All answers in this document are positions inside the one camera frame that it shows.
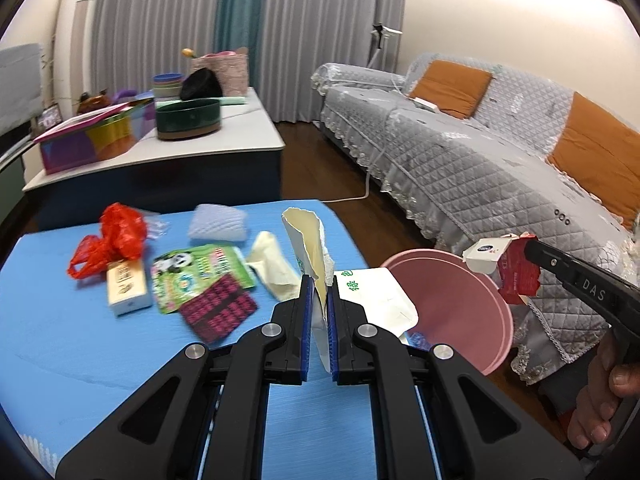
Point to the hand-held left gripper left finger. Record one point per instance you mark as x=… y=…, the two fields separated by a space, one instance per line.
x=305 y=330

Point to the white power strip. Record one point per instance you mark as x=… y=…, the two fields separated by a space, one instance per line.
x=423 y=103

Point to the stack of coloured bowls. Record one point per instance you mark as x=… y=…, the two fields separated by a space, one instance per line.
x=167 y=87

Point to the green round container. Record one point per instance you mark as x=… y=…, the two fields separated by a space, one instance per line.
x=187 y=120

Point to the orange cushion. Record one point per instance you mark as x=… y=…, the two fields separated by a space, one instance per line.
x=450 y=87
x=600 y=155

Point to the crumpled cream paper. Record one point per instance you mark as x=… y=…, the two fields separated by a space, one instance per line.
x=270 y=265

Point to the magenta patterned packet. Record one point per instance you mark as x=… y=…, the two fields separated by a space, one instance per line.
x=220 y=307

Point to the white stand holder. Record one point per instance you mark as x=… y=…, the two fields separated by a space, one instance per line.
x=376 y=45

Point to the pink fabric basket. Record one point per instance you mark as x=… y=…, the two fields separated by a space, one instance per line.
x=232 y=72

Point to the teal curtain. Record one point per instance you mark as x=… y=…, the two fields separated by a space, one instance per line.
x=237 y=5

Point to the white standing air conditioner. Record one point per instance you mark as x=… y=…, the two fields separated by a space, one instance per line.
x=82 y=20

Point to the grey cloth cover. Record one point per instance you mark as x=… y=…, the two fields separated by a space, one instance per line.
x=20 y=85

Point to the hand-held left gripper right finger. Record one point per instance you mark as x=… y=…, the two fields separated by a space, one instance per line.
x=334 y=330

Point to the person's right hand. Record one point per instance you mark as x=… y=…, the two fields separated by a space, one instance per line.
x=592 y=410

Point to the blue foam mat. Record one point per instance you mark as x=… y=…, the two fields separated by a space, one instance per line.
x=75 y=350

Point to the brown toy figure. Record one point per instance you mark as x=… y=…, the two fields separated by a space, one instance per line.
x=92 y=101

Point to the clear plastic packaging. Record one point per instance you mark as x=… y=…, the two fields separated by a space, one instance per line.
x=155 y=225

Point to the colourful gift box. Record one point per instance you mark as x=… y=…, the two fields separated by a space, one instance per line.
x=100 y=135

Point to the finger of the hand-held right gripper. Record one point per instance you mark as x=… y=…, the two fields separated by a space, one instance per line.
x=542 y=257

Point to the grey curtain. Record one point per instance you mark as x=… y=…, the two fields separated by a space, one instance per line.
x=155 y=20
x=325 y=35

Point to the small white box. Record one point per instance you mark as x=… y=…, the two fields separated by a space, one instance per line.
x=127 y=287

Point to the orange tulip decoration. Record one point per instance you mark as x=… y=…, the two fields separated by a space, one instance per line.
x=188 y=53

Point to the green panda snack packet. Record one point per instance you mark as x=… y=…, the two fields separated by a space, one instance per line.
x=185 y=275

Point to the torn cream paper bag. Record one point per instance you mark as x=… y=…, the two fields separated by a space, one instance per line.
x=305 y=240

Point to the small photo frame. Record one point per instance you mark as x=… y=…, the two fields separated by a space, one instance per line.
x=50 y=119

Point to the grey quilted sofa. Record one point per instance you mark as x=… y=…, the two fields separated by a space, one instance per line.
x=450 y=160

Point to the black hat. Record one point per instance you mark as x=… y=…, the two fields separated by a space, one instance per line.
x=200 y=85

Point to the white-topped coffee table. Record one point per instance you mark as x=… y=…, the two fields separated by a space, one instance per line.
x=225 y=135

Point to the purple plastic item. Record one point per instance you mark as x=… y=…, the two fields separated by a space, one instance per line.
x=127 y=96

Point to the red plastic bag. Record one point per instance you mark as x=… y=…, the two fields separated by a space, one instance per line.
x=120 y=230

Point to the red and white carton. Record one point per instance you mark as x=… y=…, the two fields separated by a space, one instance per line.
x=515 y=275

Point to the pink plastic bin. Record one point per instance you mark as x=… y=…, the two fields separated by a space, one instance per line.
x=450 y=300

